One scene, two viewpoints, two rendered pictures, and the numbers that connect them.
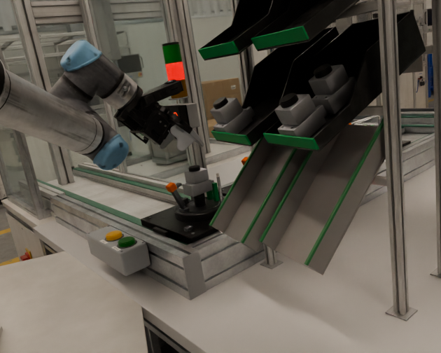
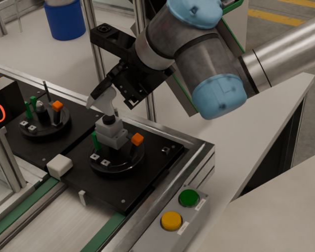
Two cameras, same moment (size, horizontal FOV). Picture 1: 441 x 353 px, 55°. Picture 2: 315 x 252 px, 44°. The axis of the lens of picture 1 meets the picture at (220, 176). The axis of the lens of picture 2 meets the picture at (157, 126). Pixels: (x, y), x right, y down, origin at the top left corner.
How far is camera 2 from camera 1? 139 cm
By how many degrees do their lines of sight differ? 91
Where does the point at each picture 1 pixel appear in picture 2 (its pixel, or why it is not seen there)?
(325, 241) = (241, 52)
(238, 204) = (177, 94)
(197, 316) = (233, 161)
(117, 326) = (261, 206)
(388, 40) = not seen: outside the picture
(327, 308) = not seen: hidden behind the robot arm
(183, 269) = (212, 154)
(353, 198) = (223, 29)
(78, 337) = (284, 229)
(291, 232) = not seen: hidden behind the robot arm
